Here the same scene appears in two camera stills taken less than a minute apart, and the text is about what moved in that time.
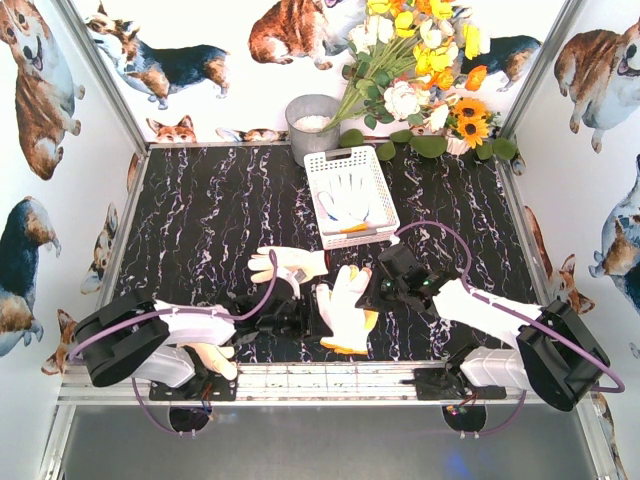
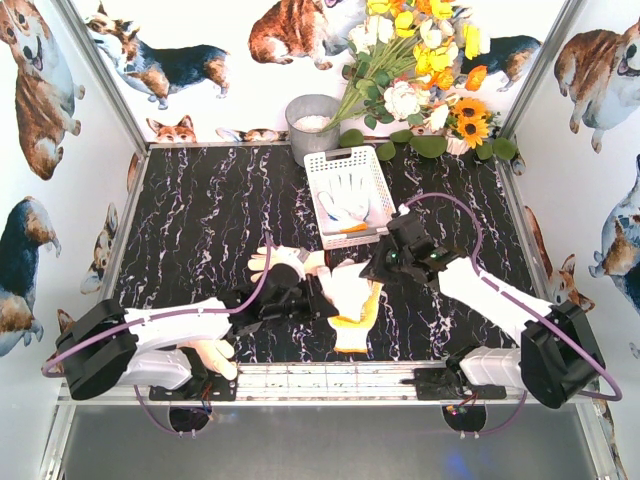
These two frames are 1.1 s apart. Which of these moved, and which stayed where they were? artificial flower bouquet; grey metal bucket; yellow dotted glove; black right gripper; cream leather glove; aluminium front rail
Moved: black right gripper; yellow dotted glove
Stayed: grey metal bucket; artificial flower bouquet; aluminium front rail; cream leather glove
